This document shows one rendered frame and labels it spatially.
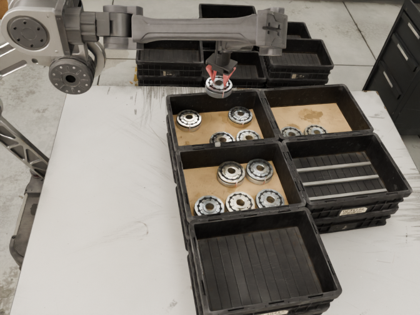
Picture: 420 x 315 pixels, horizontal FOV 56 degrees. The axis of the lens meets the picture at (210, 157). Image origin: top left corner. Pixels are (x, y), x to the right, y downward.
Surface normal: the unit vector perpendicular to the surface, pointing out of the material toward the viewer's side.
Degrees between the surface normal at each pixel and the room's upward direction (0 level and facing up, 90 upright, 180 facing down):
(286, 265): 0
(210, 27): 57
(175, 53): 0
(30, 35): 90
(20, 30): 90
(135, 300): 0
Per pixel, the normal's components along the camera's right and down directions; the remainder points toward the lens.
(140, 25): -0.27, 0.21
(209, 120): 0.08, -0.65
